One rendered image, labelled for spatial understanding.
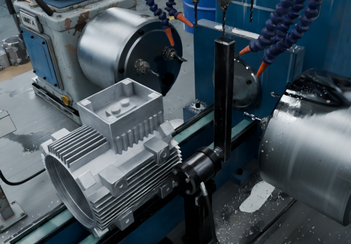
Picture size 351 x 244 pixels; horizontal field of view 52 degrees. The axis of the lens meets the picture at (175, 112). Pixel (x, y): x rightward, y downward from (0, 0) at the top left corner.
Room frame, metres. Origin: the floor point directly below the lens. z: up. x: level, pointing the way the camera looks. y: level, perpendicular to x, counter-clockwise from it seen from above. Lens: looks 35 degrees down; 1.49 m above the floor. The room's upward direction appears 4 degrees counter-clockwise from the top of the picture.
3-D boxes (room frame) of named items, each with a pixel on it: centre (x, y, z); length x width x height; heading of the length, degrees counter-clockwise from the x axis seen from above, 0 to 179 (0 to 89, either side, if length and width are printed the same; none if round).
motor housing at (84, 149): (0.52, 0.13, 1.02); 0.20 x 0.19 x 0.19; 133
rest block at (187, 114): (0.85, -0.07, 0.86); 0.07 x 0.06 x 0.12; 43
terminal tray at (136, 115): (0.55, 0.10, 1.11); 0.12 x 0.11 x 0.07; 133
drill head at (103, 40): (0.98, 0.15, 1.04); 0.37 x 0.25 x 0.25; 43
